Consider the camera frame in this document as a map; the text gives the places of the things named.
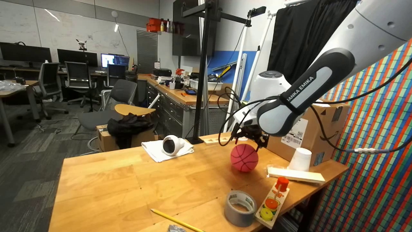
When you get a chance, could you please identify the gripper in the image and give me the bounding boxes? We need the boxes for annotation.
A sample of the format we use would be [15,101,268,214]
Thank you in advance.
[232,124,270,152]

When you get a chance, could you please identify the red basketball toy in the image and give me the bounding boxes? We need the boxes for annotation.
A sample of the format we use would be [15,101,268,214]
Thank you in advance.
[230,144,259,172]

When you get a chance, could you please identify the wooden peg toy board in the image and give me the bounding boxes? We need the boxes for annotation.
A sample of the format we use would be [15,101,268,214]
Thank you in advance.
[255,176,290,229]

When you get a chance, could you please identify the wooden slotted board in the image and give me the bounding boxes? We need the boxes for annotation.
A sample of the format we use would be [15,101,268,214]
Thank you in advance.
[202,135,249,146]

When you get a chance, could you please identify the white paper cup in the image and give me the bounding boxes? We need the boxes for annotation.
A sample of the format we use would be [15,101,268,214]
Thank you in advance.
[287,147,313,172]

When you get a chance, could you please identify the white flat block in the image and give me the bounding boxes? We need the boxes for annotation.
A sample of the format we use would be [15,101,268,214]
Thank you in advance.
[267,166,326,185]

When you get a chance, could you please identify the white plastic bin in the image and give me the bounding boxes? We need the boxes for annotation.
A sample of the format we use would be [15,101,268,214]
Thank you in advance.
[190,79,223,92]

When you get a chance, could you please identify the white stand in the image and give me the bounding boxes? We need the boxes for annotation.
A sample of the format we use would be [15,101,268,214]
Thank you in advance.
[223,6,278,133]

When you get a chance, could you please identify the cardboard box with label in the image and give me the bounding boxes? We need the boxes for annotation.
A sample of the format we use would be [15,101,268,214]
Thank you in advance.
[266,99,351,167]

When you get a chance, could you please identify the black stand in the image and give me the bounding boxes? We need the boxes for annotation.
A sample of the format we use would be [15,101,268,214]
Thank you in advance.
[181,0,267,145]

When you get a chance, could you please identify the white round cup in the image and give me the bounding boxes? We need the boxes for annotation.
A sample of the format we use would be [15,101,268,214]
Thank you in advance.
[162,135,186,157]

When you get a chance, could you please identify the workbench with drawers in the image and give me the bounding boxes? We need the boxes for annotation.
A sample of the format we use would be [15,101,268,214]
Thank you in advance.
[138,73,233,140]

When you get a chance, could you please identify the white cloth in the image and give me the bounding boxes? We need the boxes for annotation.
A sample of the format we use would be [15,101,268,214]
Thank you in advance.
[141,139,195,163]

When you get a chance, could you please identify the yellow pencil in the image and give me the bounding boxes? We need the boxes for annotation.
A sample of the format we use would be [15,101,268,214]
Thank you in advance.
[150,208,206,232]

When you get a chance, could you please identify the black curtain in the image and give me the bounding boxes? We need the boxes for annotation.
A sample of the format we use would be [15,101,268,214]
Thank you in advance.
[267,0,358,85]

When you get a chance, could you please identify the black cloth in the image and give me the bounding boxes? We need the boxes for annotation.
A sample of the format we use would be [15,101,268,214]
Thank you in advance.
[107,112,155,150]

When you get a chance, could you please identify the colourful patterned backdrop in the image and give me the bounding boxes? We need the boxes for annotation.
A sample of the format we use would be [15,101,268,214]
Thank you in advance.
[307,38,412,232]

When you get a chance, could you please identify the grey louvre panel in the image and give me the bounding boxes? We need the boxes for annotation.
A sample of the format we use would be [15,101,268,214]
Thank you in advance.
[136,30,159,74]

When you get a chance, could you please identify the row of bottles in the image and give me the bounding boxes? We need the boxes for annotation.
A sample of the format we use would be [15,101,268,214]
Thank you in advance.
[160,18,186,35]

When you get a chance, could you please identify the grey office chair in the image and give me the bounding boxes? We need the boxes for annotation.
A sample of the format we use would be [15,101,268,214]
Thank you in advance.
[71,79,139,152]

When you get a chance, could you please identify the orange bins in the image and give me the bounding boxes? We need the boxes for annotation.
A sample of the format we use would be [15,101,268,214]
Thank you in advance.
[146,17,162,33]

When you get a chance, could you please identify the row of office chairs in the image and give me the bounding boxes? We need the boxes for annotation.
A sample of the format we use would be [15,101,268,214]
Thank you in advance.
[33,61,128,120]

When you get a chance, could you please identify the row of monitors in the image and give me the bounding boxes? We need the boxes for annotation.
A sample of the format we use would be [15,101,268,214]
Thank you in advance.
[0,41,131,69]

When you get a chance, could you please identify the wooden desk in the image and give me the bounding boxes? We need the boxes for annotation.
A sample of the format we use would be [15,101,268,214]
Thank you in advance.
[0,79,41,148]

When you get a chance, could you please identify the clear plastic bag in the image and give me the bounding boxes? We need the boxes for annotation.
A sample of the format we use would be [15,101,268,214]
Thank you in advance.
[0,80,26,92]

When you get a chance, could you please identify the grey duct tape roll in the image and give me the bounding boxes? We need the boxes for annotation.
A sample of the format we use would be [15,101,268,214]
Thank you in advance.
[224,190,257,227]

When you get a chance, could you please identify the black wall cabinet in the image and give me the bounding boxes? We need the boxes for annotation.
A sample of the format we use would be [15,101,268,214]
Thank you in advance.
[172,0,220,57]

